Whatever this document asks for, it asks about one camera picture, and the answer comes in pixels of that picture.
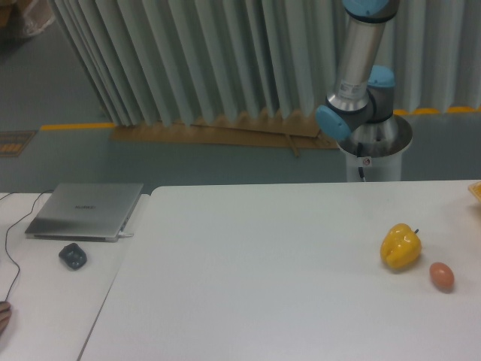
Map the person's hand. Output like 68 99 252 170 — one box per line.
0 301 12 334

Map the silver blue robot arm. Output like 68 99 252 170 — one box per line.
315 1 413 158

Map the yellow bell pepper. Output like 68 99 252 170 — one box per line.
380 223 422 270

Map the black small tray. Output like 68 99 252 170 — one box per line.
59 243 88 271

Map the silver closed laptop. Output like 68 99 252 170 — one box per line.
25 183 144 241

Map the pale green folding curtain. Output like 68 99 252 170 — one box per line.
50 1 480 126

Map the brown cardboard sheet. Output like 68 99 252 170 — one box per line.
110 111 337 157

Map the brown egg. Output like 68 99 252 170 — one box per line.
429 262 455 291

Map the black mouse cable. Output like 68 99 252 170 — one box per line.
0 189 56 302

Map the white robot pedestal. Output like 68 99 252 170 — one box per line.
338 144 411 182

